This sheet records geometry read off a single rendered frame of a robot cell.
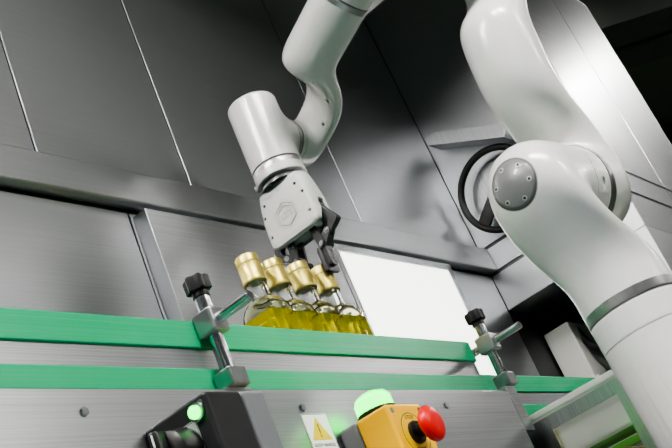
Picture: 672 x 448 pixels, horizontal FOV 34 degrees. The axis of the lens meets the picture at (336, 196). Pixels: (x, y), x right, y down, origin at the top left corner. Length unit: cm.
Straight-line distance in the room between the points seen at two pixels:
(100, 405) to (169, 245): 70
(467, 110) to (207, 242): 113
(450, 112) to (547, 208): 142
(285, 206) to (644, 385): 65
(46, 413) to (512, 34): 82
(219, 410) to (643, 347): 56
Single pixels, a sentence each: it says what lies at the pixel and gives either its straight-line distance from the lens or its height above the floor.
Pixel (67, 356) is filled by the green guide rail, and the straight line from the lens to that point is 102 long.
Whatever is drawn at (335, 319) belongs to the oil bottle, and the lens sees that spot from 158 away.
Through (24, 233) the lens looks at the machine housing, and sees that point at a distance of 151.
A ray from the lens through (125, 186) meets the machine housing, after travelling 168.
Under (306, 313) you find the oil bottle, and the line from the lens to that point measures 154.
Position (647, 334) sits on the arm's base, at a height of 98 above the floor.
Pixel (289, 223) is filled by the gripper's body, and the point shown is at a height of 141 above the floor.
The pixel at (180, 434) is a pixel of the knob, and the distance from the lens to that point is 94.
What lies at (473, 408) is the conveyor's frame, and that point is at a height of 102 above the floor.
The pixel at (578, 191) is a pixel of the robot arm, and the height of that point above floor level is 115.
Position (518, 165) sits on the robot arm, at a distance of 133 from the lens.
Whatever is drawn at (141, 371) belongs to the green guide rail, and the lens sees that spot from 106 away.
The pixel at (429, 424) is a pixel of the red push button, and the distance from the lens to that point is 117.
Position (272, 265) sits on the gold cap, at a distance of 157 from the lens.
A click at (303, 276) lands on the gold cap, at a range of 161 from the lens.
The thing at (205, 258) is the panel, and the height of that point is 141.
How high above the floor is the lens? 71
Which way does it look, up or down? 25 degrees up
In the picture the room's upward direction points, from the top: 24 degrees counter-clockwise
